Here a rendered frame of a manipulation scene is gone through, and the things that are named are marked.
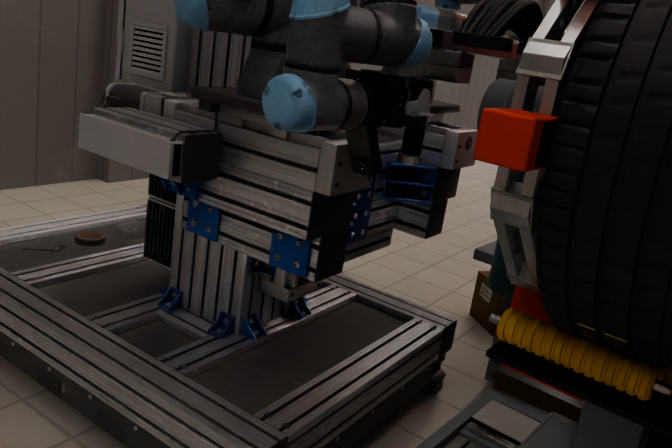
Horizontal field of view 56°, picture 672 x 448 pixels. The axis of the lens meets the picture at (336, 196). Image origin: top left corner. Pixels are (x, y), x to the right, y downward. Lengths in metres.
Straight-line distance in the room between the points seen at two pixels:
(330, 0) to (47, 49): 2.68
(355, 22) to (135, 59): 0.85
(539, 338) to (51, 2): 2.83
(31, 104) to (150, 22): 1.89
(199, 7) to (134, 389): 0.75
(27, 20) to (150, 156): 2.24
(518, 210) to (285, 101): 0.37
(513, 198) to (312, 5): 0.39
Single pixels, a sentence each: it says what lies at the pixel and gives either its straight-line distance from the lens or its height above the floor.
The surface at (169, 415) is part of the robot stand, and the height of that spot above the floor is 0.20.
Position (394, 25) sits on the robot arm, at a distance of 0.92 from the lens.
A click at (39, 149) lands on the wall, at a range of 3.49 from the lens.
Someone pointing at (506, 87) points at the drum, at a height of 0.90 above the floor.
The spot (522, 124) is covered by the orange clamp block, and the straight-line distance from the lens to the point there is 0.84.
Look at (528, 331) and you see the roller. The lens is 1.12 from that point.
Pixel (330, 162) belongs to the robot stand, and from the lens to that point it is 1.07.
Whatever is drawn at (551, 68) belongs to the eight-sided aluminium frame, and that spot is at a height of 0.95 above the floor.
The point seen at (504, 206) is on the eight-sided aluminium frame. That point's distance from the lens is 0.95.
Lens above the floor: 0.95
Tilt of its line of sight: 14 degrees down
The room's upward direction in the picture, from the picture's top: 9 degrees clockwise
